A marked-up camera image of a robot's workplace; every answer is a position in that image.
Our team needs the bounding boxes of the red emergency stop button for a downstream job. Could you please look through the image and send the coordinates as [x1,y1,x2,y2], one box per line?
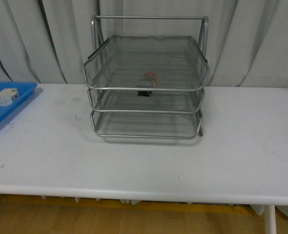
[137,72,157,97]

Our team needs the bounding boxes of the silver mesh tray rack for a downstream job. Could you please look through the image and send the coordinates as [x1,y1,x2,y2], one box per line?
[83,15,209,140]

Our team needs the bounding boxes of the white curtain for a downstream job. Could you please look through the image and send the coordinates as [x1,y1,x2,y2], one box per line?
[0,0,288,93]

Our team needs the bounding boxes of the white circuit breaker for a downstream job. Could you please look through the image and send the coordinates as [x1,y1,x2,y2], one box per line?
[0,88,20,107]

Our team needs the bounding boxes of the blue plastic tray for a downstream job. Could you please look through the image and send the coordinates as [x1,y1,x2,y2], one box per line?
[0,82,43,131]

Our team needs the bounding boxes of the white table leg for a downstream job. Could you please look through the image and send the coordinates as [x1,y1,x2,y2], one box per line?
[264,205,277,234]

